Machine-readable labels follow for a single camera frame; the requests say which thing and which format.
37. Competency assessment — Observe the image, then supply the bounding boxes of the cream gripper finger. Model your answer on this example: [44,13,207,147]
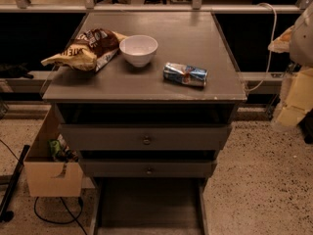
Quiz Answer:
[268,26,293,53]
[271,67,313,130]

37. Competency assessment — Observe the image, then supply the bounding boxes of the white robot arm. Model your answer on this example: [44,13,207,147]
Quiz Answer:
[268,3,313,130]

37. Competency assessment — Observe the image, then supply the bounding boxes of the grey middle drawer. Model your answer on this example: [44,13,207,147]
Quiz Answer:
[79,159,217,178]

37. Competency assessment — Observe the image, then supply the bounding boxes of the open grey bottom drawer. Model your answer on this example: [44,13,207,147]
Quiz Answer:
[88,177,209,235]

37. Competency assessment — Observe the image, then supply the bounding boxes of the grey top drawer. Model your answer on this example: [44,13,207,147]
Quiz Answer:
[59,124,231,151]

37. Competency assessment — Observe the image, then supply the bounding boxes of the white bowl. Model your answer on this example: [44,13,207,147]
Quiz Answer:
[119,35,158,68]

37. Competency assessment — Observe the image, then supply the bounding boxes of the brown yellow chip bag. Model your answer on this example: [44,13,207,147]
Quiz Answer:
[41,28,127,72]

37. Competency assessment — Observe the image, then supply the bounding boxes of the green packet in box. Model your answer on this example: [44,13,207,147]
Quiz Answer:
[48,139,63,159]

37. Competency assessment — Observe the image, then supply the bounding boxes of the cardboard box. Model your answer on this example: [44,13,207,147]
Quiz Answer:
[23,110,83,197]

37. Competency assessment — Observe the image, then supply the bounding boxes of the black object on ledge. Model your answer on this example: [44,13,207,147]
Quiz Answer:
[0,63,33,79]

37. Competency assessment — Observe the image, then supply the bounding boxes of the black bar on floor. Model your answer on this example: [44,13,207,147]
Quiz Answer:
[0,145,30,222]

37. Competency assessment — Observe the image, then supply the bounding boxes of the metal railing frame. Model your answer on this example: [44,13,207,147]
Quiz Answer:
[0,0,313,95]

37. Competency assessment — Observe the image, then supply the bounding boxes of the white hanging cable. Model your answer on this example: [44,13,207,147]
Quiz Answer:
[245,2,278,94]

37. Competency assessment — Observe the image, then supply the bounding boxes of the black floor cable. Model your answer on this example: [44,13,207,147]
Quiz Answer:
[33,196,88,235]

